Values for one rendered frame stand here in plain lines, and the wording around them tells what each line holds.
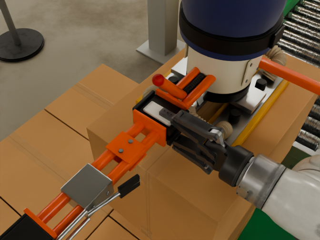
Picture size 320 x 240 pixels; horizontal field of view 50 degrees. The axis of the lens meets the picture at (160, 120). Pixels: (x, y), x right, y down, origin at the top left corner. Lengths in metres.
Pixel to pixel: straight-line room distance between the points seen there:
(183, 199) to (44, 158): 0.87
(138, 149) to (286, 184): 0.27
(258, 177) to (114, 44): 2.34
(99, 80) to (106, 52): 1.03
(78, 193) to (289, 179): 0.36
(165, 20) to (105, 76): 0.86
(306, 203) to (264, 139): 0.31
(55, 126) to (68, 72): 1.10
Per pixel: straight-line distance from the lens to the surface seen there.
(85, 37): 2.96
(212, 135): 0.63
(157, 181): 0.80
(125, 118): 0.90
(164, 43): 2.62
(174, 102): 0.73
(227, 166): 0.64
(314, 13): 2.38
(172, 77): 0.93
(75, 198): 0.62
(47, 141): 1.58
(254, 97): 0.92
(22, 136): 1.63
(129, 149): 0.67
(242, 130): 0.87
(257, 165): 0.63
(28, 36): 3.04
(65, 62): 2.76
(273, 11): 0.73
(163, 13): 2.47
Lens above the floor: 1.76
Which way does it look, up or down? 51 degrees down
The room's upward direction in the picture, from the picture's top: straight up
